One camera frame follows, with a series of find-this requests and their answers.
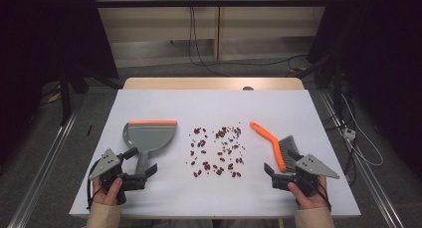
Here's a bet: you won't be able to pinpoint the hand-held gripper cable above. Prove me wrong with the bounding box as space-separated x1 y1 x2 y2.
317 184 332 212
86 159 102 211

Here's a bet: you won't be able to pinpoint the left hand-held gripper cable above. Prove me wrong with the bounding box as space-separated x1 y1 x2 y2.
86 159 102 211

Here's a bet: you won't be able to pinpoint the black wall cable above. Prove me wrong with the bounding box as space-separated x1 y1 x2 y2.
187 5 308 68
192 5 231 78

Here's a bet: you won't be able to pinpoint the orange hand brush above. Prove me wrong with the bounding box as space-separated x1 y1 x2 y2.
249 121 304 173

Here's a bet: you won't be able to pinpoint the red beans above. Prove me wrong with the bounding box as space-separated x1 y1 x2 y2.
189 122 247 178

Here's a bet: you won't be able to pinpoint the black metal stand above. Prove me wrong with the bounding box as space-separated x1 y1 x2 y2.
59 62 124 126
296 52 344 114

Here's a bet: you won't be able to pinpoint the grey dustpan with orange lip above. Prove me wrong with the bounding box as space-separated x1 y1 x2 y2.
122 119 178 176

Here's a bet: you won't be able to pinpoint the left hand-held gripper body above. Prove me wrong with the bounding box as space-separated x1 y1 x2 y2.
89 148 147 204

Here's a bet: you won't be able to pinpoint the right hand-held gripper cable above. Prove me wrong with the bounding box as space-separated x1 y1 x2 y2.
317 184 332 212

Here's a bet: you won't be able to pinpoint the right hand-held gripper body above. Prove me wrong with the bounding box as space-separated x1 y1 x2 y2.
272 153 340 197

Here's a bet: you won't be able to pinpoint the person's right hand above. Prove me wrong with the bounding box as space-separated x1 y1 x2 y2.
288 176 328 210

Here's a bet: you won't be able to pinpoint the white floor cable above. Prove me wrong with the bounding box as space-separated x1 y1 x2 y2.
340 94 384 167

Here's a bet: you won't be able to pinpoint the black horizontal bar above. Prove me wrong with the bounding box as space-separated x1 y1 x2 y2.
94 0 332 8

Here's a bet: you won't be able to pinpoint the person's left hand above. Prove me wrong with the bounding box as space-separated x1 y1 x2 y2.
92 177 123 206

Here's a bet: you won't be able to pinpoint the black floor cable bundle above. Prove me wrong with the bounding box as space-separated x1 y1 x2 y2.
322 74 358 176

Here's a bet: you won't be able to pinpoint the aluminium floor rail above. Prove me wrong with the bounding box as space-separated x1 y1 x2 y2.
317 90 405 228
7 102 85 228

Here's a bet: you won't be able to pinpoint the black curtain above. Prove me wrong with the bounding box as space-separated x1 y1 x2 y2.
306 0 422 179
0 0 119 166

